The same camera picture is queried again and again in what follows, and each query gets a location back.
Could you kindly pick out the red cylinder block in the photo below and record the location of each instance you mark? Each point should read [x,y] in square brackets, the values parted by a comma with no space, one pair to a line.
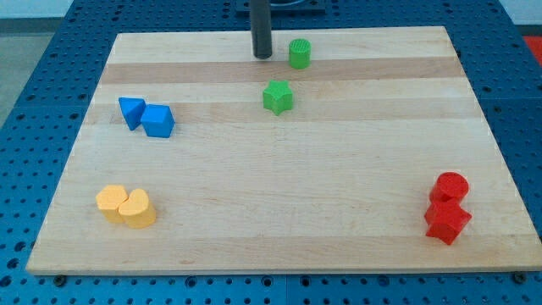
[449,187]

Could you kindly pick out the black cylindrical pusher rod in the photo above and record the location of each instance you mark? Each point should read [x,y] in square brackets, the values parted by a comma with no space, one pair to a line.
[261,28]

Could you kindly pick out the light wooden board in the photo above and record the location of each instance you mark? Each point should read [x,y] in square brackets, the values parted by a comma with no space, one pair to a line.
[339,184]

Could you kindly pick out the yellow hexagon block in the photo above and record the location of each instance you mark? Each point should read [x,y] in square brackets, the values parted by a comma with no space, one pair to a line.
[109,200]

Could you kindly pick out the blue triangle block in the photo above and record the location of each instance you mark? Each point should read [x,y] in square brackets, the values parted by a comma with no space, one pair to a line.
[132,109]

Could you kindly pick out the yellow heart block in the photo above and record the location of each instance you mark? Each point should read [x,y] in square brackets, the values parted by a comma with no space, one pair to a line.
[137,211]

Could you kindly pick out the blue cube block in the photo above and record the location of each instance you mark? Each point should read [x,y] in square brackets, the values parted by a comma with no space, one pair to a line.
[157,120]

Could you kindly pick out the green cylinder block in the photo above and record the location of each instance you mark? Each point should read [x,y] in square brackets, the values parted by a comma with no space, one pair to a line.
[300,53]

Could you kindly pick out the red star block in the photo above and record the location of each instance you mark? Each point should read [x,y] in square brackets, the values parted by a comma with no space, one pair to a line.
[446,220]

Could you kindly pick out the green star block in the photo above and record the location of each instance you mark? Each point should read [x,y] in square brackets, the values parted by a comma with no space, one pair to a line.
[278,97]

